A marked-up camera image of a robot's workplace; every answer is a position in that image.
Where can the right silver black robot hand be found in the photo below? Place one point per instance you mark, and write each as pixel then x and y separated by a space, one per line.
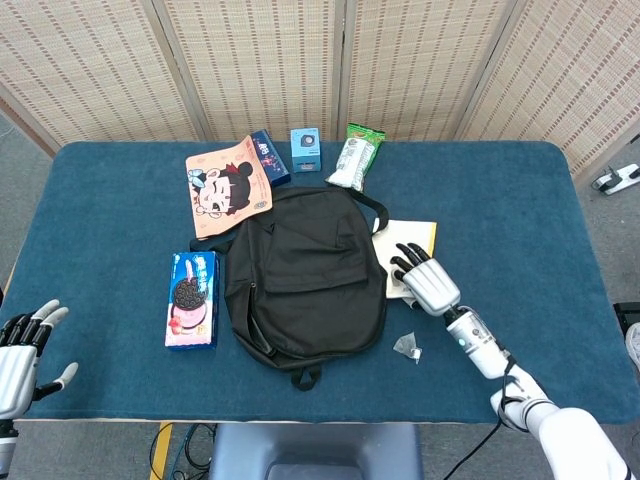
pixel 432 287

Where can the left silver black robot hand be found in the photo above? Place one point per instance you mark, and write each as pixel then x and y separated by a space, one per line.
pixel 15 370

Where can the white notebook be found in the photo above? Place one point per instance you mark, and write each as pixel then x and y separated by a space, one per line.
pixel 405 232

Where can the black fabric backpack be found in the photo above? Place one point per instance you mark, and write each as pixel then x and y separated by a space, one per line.
pixel 305 280

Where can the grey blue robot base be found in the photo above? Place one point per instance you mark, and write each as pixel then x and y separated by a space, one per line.
pixel 315 450

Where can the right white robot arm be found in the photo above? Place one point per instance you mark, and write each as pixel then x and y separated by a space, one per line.
pixel 480 345

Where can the pyramid tea bag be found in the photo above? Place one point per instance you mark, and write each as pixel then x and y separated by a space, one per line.
pixel 404 344

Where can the green white snack packet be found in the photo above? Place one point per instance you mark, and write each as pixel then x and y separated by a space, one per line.
pixel 355 160

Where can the yellow floor tape strip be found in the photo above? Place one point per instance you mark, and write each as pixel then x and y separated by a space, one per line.
pixel 160 450

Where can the light blue small box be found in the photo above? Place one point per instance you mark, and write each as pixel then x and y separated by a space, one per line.
pixel 306 150

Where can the blue Oreo cookie box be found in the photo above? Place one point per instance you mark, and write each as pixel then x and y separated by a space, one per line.
pixel 192 300

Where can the black box on floor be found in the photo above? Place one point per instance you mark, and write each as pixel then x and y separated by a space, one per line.
pixel 627 312

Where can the dark blue small box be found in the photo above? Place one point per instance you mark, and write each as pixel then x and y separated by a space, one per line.
pixel 272 157

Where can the white object on floor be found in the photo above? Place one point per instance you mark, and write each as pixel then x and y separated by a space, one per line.
pixel 634 345

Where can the white power strip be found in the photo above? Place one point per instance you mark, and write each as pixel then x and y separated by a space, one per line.
pixel 617 180

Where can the orange cartoon girl pad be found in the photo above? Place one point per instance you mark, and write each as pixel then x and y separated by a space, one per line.
pixel 225 190

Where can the woven bamboo folding screen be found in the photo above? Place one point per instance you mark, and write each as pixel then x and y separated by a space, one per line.
pixel 260 65

